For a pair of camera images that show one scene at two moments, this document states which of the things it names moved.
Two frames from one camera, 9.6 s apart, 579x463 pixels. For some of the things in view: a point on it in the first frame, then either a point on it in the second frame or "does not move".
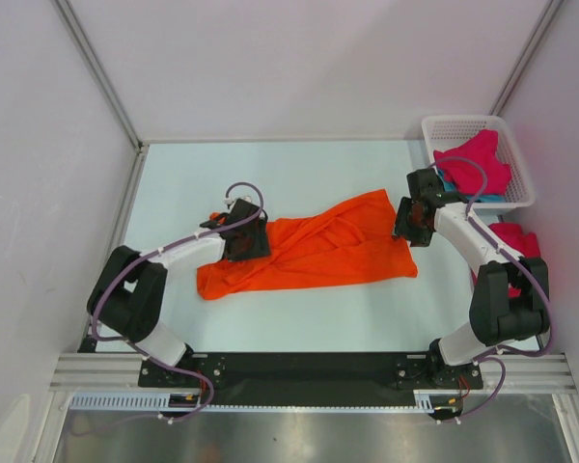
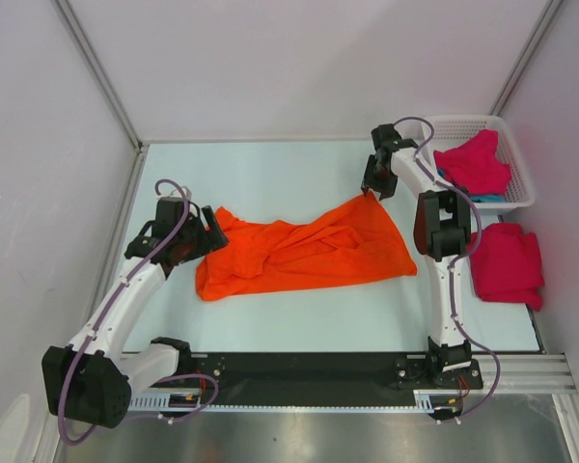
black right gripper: x=418 y=238 to x=370 y=180
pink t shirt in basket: x=463 y=177 does not move
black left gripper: x=261 y=246 to x=217 y=238
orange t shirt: x=342 y=241 does not move
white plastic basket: x=443 y=132 does not move
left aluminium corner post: x=93 y=60 does not move
